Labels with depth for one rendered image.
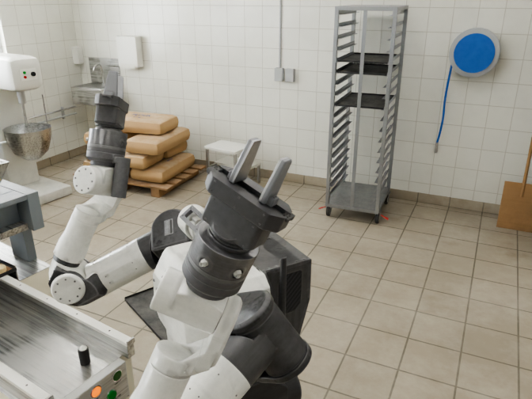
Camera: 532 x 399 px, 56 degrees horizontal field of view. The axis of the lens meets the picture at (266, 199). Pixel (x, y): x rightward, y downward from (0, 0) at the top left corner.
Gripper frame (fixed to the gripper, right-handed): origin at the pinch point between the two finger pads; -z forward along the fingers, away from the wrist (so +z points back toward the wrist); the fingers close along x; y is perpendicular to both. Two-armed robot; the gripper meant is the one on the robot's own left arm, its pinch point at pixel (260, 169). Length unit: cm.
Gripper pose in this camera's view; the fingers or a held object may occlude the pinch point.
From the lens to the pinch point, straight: 62.2
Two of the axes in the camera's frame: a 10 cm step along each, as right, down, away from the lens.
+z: -4.0, 8.2, 4.2
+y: 4.7, -2.1, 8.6
